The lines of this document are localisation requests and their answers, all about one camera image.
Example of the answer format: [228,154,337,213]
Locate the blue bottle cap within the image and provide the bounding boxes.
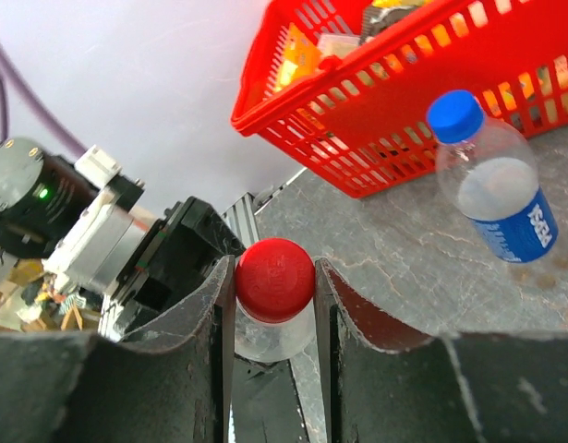
[426,90,485,144]

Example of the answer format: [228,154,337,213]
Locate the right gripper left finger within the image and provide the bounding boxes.
[0,256,236,442]

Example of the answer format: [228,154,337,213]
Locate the blue label pepsi bottle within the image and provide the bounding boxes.
[435,112,560,265]

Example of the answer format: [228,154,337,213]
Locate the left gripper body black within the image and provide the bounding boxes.
[42,184,246,333]

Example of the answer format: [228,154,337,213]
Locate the red bottle cap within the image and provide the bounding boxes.
[235,237,316,324]

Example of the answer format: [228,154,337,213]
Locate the red label clear bottle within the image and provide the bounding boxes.
[234,300,316,364]

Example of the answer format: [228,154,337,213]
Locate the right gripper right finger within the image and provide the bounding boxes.
[314,259,568,442]

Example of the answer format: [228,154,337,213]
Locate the red plastic basket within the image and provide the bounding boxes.
[231,1,568,198]

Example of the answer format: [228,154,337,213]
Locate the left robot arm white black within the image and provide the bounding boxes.
[0,138,244,340]

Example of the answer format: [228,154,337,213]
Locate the orange packet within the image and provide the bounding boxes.
[274,24,321,92]

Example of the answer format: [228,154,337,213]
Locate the pink sponge block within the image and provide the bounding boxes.
[317,33,359,58]

